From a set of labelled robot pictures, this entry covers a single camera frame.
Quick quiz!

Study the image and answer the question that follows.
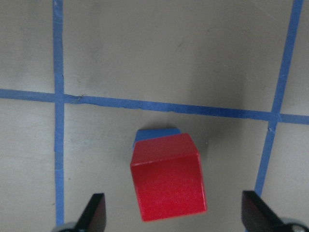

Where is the blue block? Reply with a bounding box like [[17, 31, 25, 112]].
[[132, 128, 181, 149]]

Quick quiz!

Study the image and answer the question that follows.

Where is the red block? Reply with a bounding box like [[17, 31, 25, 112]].
[[130, 133, 207, 222]]

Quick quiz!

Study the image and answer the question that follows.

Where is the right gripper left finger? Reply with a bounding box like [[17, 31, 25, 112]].
[[52, 193, 107, 232]]

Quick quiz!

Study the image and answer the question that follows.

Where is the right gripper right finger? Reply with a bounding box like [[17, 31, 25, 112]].
[[241, 190, 309, 232]]

